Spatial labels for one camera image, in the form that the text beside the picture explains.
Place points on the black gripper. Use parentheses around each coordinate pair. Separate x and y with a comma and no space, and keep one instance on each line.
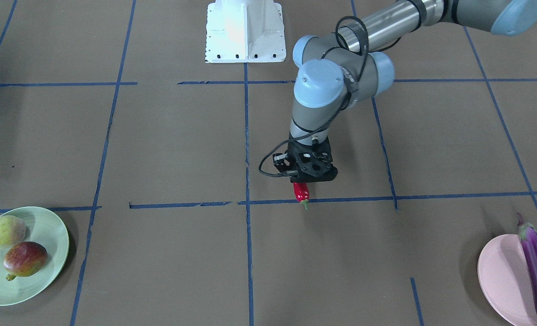
(280,160)

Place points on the red chili pepper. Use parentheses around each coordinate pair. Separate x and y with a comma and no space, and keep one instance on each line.
(302,194)

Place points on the red yellow pomegranate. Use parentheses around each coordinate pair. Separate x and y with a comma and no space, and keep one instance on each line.
(24,260)

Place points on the green pink peach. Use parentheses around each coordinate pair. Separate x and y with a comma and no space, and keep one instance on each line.
(12,231)

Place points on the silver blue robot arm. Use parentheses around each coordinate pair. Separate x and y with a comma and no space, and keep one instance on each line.
(341,69)

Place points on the pink plate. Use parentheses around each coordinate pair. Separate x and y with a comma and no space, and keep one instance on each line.
(504,280)

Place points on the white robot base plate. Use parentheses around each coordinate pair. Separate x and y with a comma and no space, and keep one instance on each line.
(245,31)

